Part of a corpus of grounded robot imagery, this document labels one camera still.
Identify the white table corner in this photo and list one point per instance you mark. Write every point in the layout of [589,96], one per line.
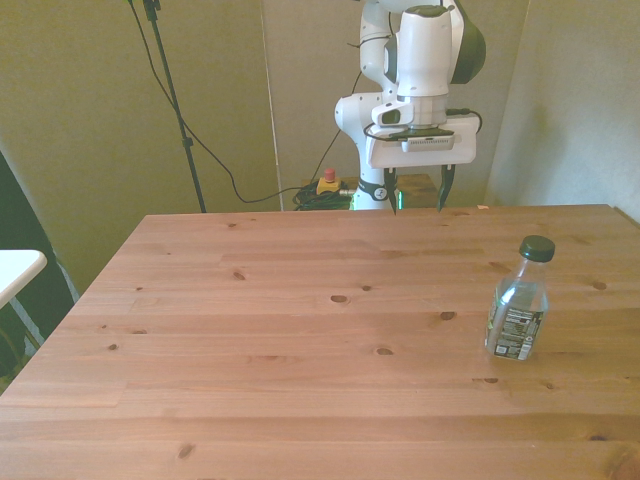
[17,270]

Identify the black camera tripod stand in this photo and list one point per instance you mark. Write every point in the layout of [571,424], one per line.
[175,105]

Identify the clear bottle with dark cap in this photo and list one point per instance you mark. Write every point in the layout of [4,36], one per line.
[517,310]

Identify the red emergency stop button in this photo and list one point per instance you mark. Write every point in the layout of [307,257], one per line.
[330,184]

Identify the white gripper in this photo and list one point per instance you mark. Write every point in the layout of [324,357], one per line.
[425,147]

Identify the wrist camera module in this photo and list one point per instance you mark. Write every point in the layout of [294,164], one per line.
[425,141]

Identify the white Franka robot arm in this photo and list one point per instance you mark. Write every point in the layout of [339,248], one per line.
[422,55]

